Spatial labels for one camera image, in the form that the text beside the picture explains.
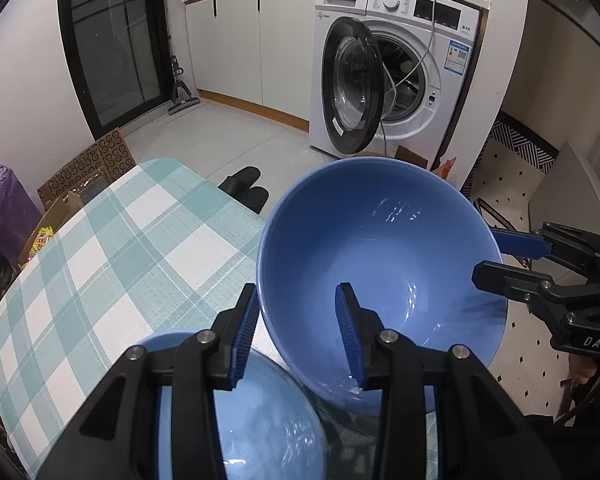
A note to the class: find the black slippers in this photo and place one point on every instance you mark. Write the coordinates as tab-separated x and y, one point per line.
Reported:
242	187

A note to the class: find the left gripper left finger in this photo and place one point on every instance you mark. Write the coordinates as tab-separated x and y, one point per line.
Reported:
155	403

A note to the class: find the light blue large bowl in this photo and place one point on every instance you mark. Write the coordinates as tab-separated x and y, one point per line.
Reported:
267	426

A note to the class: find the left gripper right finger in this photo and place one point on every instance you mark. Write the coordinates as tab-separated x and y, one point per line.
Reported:
481	434

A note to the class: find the upright vacuum cleaner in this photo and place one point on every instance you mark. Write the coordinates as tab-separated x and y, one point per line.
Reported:
184	92

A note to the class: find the yellow snack packet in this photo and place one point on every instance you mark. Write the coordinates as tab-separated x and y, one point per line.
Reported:
41	238

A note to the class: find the teal plaid tablecloth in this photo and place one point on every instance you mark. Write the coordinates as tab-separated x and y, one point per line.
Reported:
160	249

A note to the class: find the black glass door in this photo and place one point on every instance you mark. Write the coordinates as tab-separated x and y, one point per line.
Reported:
118	57

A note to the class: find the purple bag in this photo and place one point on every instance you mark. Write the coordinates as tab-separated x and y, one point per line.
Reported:
18	215

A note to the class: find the white kitchen cabinets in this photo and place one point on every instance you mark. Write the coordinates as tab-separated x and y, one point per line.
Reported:
254	54

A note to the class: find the white washing machine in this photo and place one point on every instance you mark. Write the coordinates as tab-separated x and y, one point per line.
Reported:
388	74

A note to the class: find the open cardboard box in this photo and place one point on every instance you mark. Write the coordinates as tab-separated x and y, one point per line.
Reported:
61	211

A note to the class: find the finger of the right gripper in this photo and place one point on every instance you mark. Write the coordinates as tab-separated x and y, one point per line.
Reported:
519	244
510	282

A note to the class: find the patterned cardboard box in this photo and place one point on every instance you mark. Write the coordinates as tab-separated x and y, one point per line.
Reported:
108	156

